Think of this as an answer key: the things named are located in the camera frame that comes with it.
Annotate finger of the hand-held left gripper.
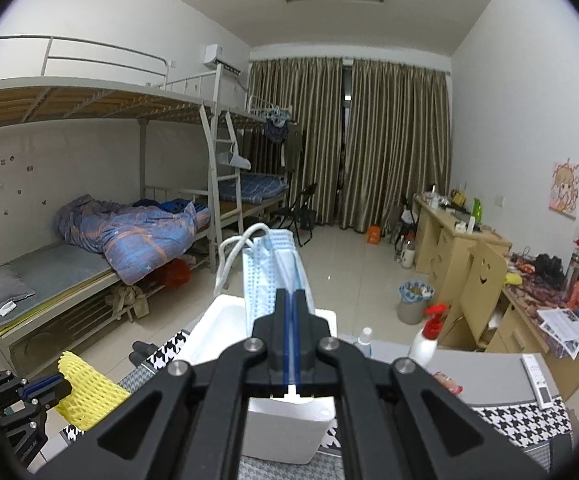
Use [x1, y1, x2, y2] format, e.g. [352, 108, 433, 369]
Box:
[0, 370, 73, 413]
[0, 400, 50, 461]

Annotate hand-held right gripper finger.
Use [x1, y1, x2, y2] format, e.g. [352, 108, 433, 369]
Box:
[295, 289, 555, 480]
[34, 287, 295, 480]

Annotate yellow foam fruit net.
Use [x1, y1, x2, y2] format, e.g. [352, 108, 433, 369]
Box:
[54, 351, 132, 432]

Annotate blue face masks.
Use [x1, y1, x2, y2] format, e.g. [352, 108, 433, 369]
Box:
[214, 223, 315, 331]

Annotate white foam box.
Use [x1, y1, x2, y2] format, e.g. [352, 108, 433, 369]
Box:
[176, 294, 339, 466]

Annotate clear blue spray bottle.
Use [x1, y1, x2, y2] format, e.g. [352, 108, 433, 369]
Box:
[354, 327, 374, 359]

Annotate grey pillow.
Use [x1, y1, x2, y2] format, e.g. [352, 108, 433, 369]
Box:
[0, 266, 36, 317]

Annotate grey trash bin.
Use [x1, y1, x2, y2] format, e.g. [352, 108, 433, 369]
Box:
[398, 281, 436, 325]

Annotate beige cloth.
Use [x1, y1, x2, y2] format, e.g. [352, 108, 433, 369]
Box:
[106, 285, 150, 321]

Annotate grey mattress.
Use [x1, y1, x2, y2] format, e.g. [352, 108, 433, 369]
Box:
[0, 242, 115, 331]

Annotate white lotion bottle red pump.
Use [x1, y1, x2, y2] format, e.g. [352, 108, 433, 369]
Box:
[408, 302, 449, 368]

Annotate black folding chair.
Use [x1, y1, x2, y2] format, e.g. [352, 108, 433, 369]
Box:
[274, 183, 320, 247]

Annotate red bag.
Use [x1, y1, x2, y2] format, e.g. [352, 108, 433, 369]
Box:
[158, 260, 191, 288]

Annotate red snack packet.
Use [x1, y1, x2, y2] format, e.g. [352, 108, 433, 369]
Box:
[432, 371, 463, 393]

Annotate blue plaid mattress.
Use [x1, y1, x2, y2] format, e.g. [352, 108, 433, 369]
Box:
[218, 172, 288, 202]

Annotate light wooden desk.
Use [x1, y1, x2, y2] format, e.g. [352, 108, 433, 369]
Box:
[413, 195, 513, 273]

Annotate blue plaid quilt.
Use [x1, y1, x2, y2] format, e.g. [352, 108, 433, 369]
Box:
[54, 194, 212, 285]

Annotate wooden chair with smiley cutout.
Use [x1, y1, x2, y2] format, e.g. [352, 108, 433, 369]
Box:
[444, 237, 513, 351]

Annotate grey hanging bag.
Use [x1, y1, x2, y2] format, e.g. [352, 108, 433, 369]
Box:
[215, 142, 251, 170]

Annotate hanging dark green garment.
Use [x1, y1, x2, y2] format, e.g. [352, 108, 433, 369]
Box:
[282, 125, 303, 168]

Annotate hanging blue clothes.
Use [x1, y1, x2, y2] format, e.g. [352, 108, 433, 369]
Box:
[263, 110, 290, 143]

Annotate brown curtain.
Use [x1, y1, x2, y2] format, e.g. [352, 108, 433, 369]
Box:
[246, 57, 353, 226]
[344, 58, 451, 233]

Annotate cluttered wooden desk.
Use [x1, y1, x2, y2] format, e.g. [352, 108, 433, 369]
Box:
[487, 255, 579, 401]

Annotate white metal bunk bed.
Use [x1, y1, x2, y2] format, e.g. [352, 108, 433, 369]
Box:
[0, 35, 242, 361]
[179, 92, 300, 241]

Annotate houndstooth table cloth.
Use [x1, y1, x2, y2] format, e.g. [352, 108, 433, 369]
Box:
[62, 330, 577, 480]

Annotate white remote control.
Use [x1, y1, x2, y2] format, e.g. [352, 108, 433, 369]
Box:
[521, 353, 554, 409]

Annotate printed papers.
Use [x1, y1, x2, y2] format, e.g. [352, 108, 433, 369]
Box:
[538, 305, 579, 359]

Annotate white air conditioner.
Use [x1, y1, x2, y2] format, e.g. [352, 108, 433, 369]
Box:
[204, 45, 244, 75]

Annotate cartoon wall poster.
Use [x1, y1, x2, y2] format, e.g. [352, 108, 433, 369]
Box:
[548, 159, 579, 219]

